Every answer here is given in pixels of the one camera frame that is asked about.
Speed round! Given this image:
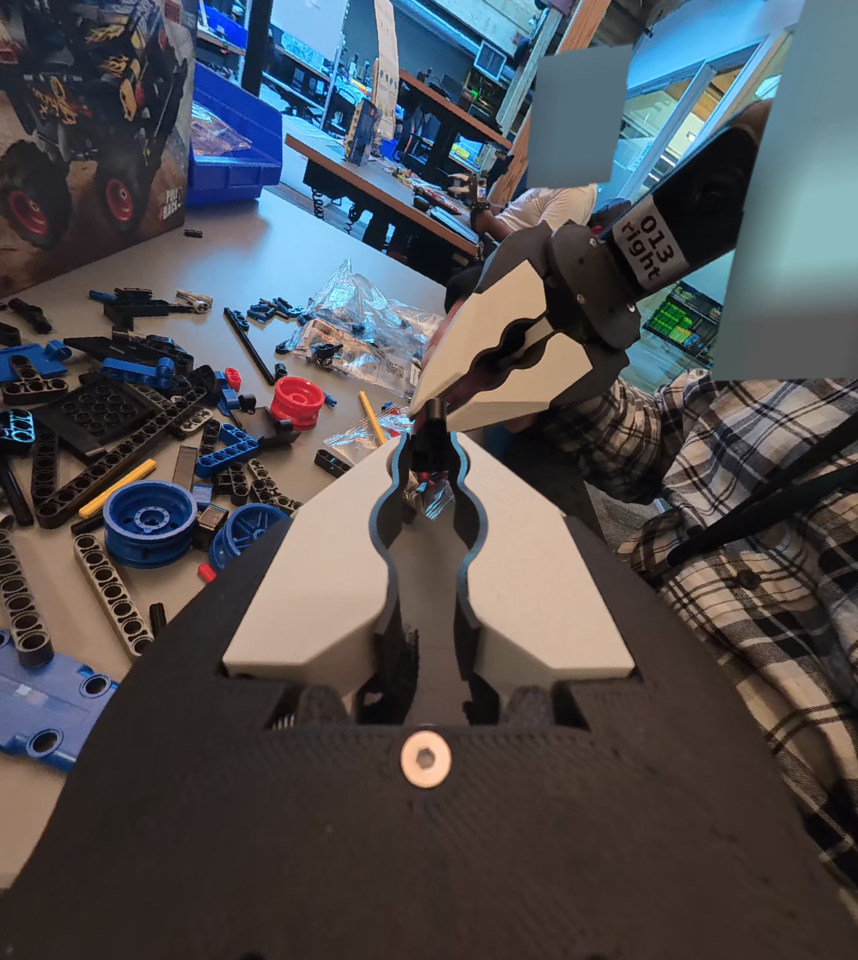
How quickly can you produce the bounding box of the small bag of red parts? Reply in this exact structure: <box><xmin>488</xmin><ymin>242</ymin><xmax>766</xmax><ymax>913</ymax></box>
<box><xmin>322</xmin><ymin>405</ymin><xmax>454</xmax><ymax>522</ymax></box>

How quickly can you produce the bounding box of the wooden post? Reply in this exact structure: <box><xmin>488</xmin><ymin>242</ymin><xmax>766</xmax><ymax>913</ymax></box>
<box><xmin>489</xmin><ymin>0</ymin><xmax>614</xmax><ymax>205</ymax></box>

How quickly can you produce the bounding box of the background work table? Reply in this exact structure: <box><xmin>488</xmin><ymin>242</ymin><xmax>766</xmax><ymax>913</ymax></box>
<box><xmin>284</xmin><ymin>133</ymin><xmax>492</xmax><ymax>260</ymax></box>

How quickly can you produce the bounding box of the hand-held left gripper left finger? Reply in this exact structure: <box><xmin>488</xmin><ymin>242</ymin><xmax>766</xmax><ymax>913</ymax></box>
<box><xmin>222</xmin><ymin>435</ymin><xmax>409</xmax><ymax>714</ymax></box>

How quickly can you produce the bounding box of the short yellow axle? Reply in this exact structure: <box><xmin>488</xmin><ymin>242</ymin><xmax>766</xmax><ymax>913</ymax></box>
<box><xmin>77</xmin><ymin>458</ymin><xmax>159</xmax><ymax>519</ymax></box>

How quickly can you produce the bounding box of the printed toy set box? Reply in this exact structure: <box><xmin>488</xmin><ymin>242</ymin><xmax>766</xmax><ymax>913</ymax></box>
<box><xmin>0</xmin><ymin>0</ymin><xmax>199</xmax><ymax>320</ymax></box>

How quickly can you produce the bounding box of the blue L-shaped beam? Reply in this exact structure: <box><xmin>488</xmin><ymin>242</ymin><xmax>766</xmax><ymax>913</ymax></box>
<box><xmin>195</xmin><ymin>421</ymin><xmax>262</xmax><ymax>480</ymax></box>

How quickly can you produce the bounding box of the person in plaid shirt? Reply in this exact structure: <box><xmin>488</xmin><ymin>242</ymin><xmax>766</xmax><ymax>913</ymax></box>
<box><xmin>616</xmin><ymin>375</ymin><xmax>858</xmax><ymax>957</ymax></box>

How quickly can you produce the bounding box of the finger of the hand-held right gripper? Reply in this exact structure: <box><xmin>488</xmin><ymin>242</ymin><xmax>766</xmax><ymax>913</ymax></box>
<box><xmin>408</xmin><ymin>261</ymin><xmax>554</xmax><ymax>417</ymax></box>
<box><xmin>444</xmin><ymin>330</ymin><xmax>595</xmax><ymax>435</ymax></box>

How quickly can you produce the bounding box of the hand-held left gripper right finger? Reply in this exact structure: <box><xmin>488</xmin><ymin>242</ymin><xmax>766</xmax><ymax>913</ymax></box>
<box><xmin>450</xmin><ymin>431</ymin><xmax>636</xmax><ymax>714</ymax></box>

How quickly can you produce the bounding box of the blue curved shell panel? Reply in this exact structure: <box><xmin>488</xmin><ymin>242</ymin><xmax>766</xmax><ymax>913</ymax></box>
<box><xmin>0</xmin><ymin>618</ymin><xmax>120</xmax><ymax>774</ymax></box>

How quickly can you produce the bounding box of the blue wheel hub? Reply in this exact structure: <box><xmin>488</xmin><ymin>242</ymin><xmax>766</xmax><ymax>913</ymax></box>
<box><xmin>207</xmin><ymin>501</ymin><xmax>292</xmax><ymax>576</ymax></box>
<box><xmin>102</xmin><ymin>479</ymin><xmax>198</xmax><ymax>568</ymax></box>

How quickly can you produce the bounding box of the grey desk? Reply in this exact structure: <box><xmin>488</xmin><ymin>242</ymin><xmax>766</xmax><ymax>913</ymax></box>
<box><xmin>0</xmin><ymin>187</ymin><xmax>603</xmax><ymax>894</ymax></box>

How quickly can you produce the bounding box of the large clear bag of pins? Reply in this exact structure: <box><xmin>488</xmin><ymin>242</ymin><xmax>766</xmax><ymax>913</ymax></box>
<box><xmin>276</xmin><ymin>258</ymin><xmax>447</xmax><ymax>400</ymax></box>

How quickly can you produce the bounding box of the grey long beam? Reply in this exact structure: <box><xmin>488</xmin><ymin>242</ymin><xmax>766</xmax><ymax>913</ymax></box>
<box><xmin>71</xmin><ymin>531</ymin><xmax>156</xmax><ymax>659</ymax></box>

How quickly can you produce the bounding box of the red wheel hub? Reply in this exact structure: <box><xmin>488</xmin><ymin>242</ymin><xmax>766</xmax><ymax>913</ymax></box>
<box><xmin>269</xmin><ymin>375</ymin><xmax>326</xmax><ymax>431</ymax></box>

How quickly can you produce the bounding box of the black strap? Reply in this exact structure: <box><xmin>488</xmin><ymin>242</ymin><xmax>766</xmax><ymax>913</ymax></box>
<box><xmin>665</xmin><ymin>378</ymin><xmax>858</xmax><ymax>569</ymax></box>

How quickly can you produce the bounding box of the pile of loose building parts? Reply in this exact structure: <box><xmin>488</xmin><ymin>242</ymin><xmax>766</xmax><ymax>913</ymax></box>
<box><xmin>0</xmin><ymin>285</ymin><xmax>310</xmax><ymax>676</ymax></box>

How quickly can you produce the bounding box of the long black axle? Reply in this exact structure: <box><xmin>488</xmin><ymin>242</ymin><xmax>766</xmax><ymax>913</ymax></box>
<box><xmin>222</xmin><ymin>306</ymin><xmax>277</xmax><ymax>385</ymax></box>

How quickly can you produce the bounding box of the blue plastic bin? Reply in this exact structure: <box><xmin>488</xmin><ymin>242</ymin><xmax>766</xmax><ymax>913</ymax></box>
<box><xmin>187</xmin><ymin>60</ymin><xmax>285</xmax><ymax>209</ymax></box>

